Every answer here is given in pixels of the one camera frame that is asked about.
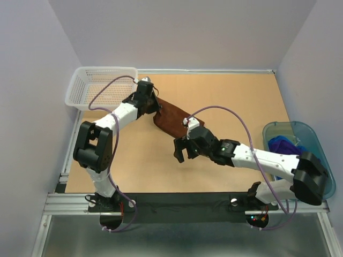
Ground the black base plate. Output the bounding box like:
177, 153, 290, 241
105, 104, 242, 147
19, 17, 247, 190
88, 191, 279, 225

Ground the white plastic mesh basket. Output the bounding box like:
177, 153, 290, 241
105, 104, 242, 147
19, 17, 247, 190
65, 66, 138, 111

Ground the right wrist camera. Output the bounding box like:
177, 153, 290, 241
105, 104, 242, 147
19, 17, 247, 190
183, 117, 200, 139

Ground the purple towel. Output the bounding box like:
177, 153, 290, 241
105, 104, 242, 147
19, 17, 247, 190
267, 135, 317, 156

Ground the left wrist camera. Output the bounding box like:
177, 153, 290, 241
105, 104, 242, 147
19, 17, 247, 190
133, 76, 151, 84

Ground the teal translucent plastic bin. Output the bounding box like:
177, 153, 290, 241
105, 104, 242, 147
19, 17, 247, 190
262, 120, 337, 200

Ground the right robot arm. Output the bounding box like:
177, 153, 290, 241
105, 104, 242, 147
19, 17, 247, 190
174, 126, 329, 209

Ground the blue towel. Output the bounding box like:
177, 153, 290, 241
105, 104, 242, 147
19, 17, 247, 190
267, 135, 307, 154

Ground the brown towel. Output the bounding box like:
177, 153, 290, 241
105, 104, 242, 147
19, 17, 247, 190
153, 98, 190, 139

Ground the aluminium frame rail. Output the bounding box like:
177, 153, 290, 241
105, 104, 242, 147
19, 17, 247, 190
31, 111, 83, 256

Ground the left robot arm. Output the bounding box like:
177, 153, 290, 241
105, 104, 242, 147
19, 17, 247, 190
73, 77, 161, 211

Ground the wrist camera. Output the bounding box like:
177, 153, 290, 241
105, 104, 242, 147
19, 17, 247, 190
133, 76, 151, 84
183, 117, 200, 139

